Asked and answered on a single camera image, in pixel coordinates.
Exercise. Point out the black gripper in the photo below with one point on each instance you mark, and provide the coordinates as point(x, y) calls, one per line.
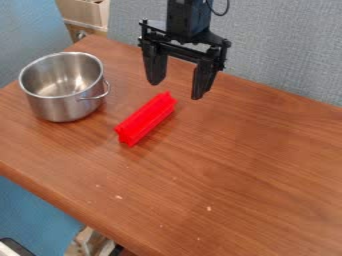
point(183, 36)

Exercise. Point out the red plastic block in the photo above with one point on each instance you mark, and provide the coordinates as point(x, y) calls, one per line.
point(146, 118)

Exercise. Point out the metal pot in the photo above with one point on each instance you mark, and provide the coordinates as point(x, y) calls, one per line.
point(64, 86)

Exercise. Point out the wooden frame in background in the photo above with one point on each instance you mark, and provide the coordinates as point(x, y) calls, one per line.
point(85, 17)

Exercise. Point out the white table leg frame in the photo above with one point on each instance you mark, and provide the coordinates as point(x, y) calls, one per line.
point(89, 243)

